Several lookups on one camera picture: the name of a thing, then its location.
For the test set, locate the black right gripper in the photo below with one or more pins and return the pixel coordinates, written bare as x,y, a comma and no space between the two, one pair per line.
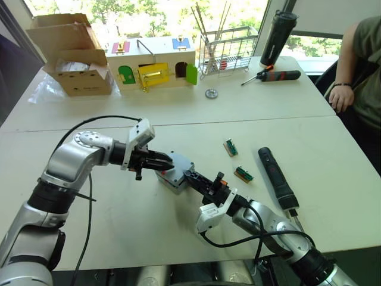
216,192

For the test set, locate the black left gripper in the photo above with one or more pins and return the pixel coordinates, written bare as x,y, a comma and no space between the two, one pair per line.
138,161

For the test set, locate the grey box lid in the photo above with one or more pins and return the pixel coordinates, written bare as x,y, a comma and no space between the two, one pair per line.
181,165

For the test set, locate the light grey plastic box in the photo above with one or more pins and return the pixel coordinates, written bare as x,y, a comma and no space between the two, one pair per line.
172,184

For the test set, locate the bare person forearm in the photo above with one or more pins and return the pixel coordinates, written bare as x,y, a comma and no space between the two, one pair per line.
349,53

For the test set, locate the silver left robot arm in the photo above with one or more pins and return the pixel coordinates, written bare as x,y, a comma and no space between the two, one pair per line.
74,161

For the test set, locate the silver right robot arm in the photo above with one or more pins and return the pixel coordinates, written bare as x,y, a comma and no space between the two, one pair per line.
276,226

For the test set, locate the wooden lock activity box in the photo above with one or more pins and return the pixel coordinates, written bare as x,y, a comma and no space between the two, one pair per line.
154,59

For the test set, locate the brown cardboard box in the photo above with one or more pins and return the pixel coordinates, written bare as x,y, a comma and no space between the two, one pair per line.
80,86

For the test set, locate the small orange black screwdriver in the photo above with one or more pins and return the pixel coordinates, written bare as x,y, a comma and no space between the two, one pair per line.
261,74

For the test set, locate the black red electric screwdriver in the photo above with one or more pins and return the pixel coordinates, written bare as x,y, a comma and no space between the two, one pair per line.
282,76

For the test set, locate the bare person hand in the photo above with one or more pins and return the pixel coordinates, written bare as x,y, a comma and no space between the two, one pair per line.
341,98

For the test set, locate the green terminal block on wood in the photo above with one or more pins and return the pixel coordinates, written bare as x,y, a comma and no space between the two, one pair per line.
243,174
231,147

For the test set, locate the round metal gear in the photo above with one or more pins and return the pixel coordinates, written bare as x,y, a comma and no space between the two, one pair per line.
211,93

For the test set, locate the red white small item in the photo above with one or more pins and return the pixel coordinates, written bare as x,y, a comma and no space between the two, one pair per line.
224,64

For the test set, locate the clear plastic bag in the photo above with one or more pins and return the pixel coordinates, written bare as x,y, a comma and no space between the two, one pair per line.
44,90

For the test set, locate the thin wooden stick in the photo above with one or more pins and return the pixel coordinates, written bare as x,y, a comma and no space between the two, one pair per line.
221,24
200,25

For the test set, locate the black tumbler bottle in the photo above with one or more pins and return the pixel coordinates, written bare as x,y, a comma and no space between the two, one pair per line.
276,38

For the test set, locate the black chair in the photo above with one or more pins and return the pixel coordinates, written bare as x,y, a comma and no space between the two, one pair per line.
326,77

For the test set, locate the person in olive shirt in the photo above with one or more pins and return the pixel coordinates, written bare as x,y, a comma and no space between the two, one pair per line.
369,74

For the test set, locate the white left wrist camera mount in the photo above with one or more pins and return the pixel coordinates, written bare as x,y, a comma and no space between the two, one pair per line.
143,134

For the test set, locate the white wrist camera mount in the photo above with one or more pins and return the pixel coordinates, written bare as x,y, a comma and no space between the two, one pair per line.
143,134
209,216

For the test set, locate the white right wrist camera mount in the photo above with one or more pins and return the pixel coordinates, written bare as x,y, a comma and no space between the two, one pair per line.
209,216

